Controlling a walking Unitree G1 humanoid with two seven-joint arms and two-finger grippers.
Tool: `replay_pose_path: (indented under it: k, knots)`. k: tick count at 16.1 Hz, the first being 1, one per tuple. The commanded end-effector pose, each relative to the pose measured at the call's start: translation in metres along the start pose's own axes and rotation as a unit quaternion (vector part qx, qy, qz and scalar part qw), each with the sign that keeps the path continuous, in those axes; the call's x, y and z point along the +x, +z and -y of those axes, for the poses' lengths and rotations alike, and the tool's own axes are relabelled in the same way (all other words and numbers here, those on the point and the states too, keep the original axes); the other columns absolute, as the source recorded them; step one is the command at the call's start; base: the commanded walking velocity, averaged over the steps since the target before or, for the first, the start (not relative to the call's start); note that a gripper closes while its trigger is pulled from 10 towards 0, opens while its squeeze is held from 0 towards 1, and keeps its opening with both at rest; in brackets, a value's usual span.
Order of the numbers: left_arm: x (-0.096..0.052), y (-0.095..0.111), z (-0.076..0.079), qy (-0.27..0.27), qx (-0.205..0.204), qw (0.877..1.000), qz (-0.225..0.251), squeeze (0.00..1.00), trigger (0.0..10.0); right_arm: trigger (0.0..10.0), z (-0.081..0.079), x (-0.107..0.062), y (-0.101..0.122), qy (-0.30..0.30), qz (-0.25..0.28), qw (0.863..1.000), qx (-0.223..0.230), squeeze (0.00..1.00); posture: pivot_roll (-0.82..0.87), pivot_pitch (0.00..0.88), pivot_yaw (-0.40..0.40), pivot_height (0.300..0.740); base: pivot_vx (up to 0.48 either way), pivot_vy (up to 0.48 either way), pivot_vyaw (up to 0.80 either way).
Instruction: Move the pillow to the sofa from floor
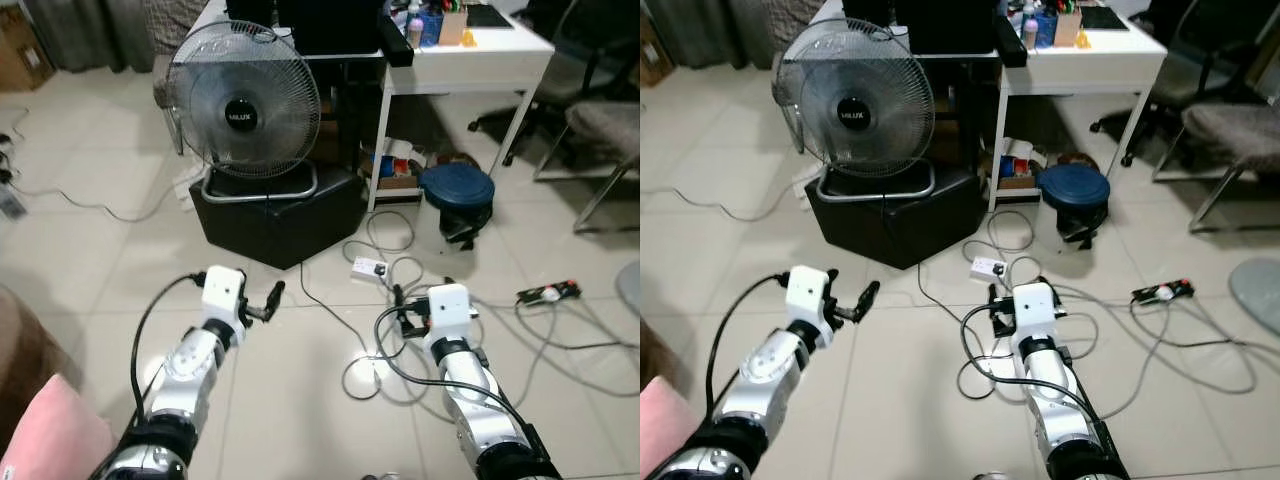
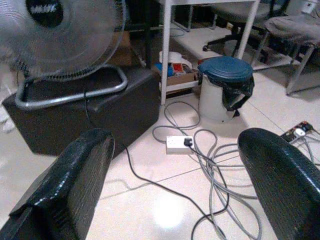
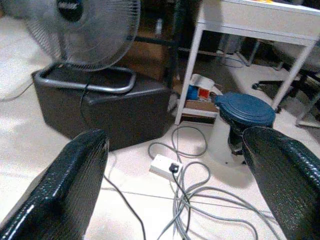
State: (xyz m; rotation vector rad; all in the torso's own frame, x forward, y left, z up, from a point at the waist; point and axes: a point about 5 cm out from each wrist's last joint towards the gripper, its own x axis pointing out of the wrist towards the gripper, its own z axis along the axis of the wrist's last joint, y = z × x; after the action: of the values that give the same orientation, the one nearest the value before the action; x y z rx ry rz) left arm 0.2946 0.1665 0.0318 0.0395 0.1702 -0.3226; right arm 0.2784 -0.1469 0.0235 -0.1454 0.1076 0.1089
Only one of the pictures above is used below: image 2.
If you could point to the grey floor fan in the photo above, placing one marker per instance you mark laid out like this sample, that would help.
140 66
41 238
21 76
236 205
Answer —
62 37

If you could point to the black plug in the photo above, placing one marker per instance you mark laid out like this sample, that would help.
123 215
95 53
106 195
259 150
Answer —
188 142

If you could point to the metal chair with grey cushion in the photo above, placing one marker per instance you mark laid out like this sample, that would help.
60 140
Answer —
287 27

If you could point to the blue packet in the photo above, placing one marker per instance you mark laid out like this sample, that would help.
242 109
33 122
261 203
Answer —
162 68

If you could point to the black bin bag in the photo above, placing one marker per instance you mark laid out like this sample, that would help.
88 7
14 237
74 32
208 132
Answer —
232 97

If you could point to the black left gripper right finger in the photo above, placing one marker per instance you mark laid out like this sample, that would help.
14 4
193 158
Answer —
287 190

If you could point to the white power strip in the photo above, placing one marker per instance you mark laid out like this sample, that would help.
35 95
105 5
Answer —
175 146

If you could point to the black power strip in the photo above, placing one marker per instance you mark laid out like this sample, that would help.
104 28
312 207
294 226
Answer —
290 135

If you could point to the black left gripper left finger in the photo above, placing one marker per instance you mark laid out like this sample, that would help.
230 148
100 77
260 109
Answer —
62 195

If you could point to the black office chair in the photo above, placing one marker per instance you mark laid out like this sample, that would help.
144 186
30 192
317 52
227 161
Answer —
235 32

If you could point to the brown cardboard box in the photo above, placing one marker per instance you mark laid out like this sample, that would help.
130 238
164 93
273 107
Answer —
122 50

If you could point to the white table frame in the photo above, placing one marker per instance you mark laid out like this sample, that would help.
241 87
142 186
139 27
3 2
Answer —
165 50

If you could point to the red packet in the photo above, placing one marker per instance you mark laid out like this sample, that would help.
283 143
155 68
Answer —
178 68

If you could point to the white paper roll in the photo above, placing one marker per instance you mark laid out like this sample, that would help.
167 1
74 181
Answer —
175 58

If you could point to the open cardboard box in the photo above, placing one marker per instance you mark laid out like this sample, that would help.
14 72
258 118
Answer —
180 78

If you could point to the black box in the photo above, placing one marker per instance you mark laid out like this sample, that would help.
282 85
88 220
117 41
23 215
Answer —
120 107

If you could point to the white bin with blue lid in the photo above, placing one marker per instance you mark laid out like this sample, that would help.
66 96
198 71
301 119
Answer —
212 100

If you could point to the white plug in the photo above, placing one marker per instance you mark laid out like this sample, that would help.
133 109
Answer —
299 132

